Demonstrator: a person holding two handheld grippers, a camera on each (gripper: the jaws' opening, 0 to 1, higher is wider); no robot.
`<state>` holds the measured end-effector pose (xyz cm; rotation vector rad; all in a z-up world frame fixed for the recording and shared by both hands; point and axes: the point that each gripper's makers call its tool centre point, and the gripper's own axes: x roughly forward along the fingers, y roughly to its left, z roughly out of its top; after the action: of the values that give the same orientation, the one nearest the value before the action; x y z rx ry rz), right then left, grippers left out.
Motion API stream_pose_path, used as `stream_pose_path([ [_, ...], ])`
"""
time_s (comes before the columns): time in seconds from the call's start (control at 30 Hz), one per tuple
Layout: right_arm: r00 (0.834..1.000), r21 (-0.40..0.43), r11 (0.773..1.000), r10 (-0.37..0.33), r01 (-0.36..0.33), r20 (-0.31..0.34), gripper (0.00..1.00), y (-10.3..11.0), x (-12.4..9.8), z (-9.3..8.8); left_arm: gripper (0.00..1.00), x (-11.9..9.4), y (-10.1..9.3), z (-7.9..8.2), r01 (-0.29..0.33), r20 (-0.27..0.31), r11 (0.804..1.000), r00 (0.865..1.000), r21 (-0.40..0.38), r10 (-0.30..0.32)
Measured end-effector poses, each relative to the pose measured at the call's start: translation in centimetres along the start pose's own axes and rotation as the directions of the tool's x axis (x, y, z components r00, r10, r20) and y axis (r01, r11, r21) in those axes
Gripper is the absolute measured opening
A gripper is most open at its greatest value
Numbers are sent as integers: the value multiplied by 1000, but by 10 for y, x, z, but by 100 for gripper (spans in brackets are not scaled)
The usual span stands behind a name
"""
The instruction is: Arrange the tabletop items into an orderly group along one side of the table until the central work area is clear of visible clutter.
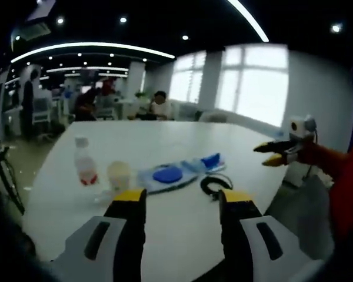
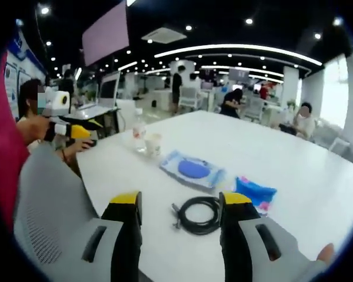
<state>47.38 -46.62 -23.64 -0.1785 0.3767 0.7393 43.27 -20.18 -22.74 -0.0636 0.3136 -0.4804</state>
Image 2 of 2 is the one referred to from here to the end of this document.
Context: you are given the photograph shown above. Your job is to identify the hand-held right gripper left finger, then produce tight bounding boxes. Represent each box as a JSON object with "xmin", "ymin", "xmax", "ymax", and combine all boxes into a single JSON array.
[{"xmin": 81, "ymin": 190, "xmax": 144, "ymax": 282}]

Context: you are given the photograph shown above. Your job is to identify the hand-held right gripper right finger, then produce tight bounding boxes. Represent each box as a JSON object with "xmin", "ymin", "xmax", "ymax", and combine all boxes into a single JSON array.
[{"xmin": 218, "ymin": 190, "xmax": 322, "ymax": 282}]

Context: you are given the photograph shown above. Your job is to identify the clear plastic bottle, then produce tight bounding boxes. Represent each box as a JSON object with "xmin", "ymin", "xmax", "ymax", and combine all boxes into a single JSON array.
[{"xmin": 131, "ymin": 107, "xmax": 148, "ymax": 155}]

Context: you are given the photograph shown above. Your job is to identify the black cable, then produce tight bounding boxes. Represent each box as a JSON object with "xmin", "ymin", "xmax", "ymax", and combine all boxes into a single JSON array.
[{"xmin": 170, "ymin": 195, "xmax": 225, "ymax": 236}]

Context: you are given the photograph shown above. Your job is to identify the blue pink packet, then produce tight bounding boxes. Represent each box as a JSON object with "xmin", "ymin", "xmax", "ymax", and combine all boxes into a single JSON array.
[{"xmin": 233, "ymin": 175, "xmax": 278, "ymax": 214}]

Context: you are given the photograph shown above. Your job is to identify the white paper cup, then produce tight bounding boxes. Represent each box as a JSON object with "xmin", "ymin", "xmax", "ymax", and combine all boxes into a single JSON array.
[{"xmin": 143, "ymin": 133, "xmax": 164, "ymax": 159}]

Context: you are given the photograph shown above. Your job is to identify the blue disc packet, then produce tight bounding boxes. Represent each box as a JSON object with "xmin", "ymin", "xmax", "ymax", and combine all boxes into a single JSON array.
[{"xmin": 158, "ymin": 149, "xmax": 227, "ymax": 191}]

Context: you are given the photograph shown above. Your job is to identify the person's left hand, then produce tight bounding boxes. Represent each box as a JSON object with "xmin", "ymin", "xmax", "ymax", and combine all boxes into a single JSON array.
[{"xmin": 24, "ymin": 115, "xmax": 51, "ymax": 145}]

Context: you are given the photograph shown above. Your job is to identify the person's right hand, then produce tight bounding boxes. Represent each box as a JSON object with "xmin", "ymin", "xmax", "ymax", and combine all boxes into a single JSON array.
[{"xmin": 315, "ymin": 242, "xmax": 336, "ymax": 263}]

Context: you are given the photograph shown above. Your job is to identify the white desk monitor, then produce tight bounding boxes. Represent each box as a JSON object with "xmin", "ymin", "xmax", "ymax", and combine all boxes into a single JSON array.
[{"xmin": 98, "ymin": 71, "xmax": 122, "ymax": 109}]

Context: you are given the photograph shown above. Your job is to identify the grey mesh chair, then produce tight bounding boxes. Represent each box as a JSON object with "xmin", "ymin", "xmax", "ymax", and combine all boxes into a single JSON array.
[{"xmin": 13, "ymin": 143, "xmax": 107, "ymax": 277}]

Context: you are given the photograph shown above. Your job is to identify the hanging pink screen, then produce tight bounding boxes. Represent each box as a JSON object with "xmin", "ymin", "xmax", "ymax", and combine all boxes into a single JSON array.
[{"xmin": 81, "ymin": 1, "xmax": 131, "ymax": 68}]

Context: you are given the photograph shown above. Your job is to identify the white table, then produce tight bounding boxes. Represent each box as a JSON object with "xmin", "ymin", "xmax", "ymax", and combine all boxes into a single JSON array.
[{"xmin": 75, "ymin": 110, "xmax": 353, "ymax": 282}]

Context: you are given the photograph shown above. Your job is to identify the ceiling air vent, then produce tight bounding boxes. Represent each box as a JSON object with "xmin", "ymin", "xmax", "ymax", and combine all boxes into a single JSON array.
[{"xmin": 140, "ymin": 27, "xmax": 188, "ymax": 45}]

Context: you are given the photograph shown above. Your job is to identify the curved ceiling light strip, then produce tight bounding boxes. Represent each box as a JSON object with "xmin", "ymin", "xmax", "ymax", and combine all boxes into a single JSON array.
[{"xmin": 154, "ymin": 43, "xmax": 324, "ymax": 68}]

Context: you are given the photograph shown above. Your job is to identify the large window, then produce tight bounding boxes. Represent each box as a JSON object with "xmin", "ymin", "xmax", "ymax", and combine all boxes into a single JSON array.
[{"xmin": 317, "ymin": 52, "xmax": 353, "ymax": 124}]

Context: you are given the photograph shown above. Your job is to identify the blue white wall posters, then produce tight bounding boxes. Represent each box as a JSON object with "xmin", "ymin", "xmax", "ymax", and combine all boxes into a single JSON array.
[{"xmin": 4, "ymin": 28, "xmax": 48, "ymax": 119}]

